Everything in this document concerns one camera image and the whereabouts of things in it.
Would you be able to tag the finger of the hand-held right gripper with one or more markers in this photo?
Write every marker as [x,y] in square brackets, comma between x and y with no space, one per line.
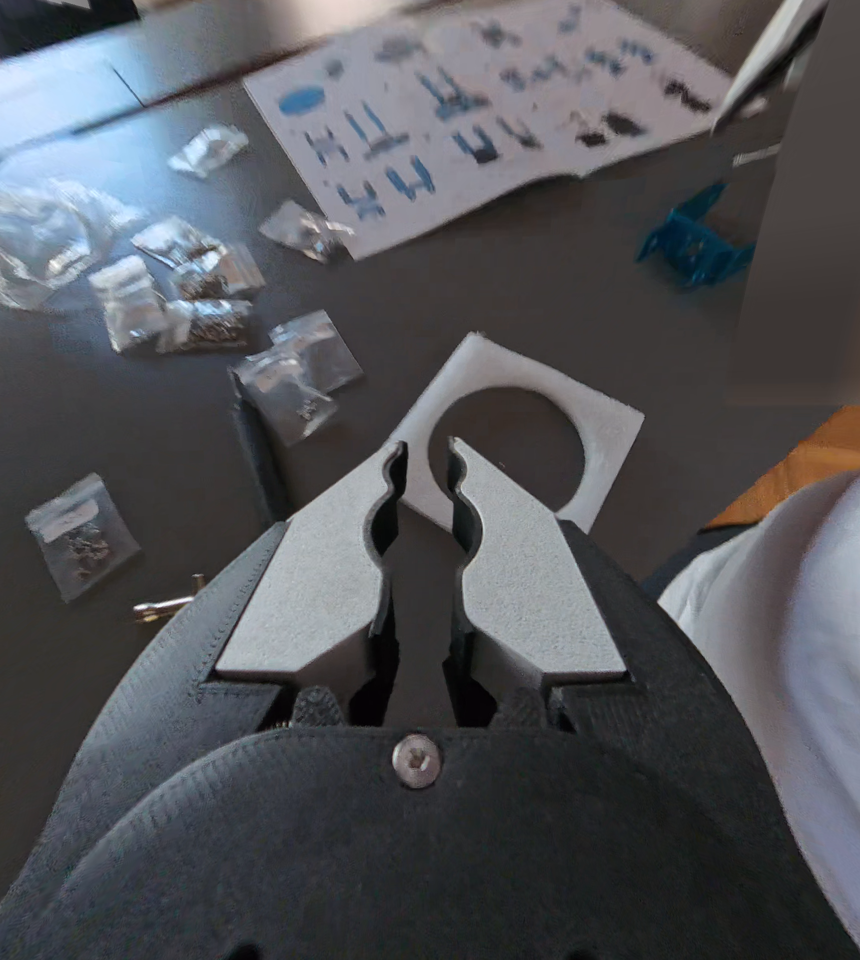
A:
[767,60]

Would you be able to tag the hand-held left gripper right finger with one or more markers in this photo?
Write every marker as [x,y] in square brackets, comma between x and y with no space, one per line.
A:
[542,600]

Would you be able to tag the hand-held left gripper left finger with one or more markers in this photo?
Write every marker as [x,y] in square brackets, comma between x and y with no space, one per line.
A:
[310,592]

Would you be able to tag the blue metal bracket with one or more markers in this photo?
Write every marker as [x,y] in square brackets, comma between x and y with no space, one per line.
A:
[692,251]

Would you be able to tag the dark grey desk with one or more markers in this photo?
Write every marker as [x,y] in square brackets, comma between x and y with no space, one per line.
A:
[512,292]

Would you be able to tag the black pen-shaped screwdriver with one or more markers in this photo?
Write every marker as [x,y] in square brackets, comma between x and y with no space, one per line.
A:
[261,465]

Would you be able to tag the small metal cross wrench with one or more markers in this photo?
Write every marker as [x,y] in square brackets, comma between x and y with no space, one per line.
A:
[164,604]

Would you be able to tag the white foam square with hole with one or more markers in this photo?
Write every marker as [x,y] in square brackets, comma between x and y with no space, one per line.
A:
[490,360]

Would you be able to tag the person's white shirt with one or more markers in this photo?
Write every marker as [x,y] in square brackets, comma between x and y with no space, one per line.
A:
[812,675]

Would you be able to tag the open instruction booklet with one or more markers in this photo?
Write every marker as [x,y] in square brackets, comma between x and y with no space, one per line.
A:
[475,180]

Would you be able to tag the scattered small clear hardware bags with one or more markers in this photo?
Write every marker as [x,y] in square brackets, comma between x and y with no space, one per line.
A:
[130,300]

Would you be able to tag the crumpled clear plastic wrap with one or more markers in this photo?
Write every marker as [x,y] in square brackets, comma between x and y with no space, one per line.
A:
[25,240]

